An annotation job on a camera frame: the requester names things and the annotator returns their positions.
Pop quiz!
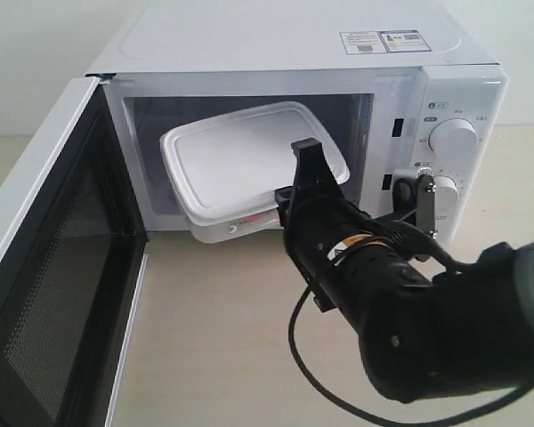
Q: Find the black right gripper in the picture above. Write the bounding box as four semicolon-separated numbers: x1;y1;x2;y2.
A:
273;138;433;312

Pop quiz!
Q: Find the white plastic lidded container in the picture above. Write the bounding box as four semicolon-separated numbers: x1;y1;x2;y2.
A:
159;101;350;244

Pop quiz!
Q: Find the white microwave door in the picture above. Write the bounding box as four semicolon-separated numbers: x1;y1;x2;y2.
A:
0;76;147;426

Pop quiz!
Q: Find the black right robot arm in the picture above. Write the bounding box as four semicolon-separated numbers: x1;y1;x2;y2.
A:
275;139;534;403

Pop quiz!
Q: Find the white microwave oven body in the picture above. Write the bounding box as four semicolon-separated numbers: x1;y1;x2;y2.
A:
88;1;508;243

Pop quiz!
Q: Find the lower white timer knob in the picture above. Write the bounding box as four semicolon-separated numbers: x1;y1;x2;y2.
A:
417;174;460;211

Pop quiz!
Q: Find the blue white label sticker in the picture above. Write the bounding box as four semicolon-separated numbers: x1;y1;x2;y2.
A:
340;29;432;55

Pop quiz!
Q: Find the upper white control knob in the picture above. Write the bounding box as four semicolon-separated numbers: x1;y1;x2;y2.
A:
428;118;478;158

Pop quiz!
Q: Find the black cable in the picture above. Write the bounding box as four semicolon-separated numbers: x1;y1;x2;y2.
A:
287;284;534;427

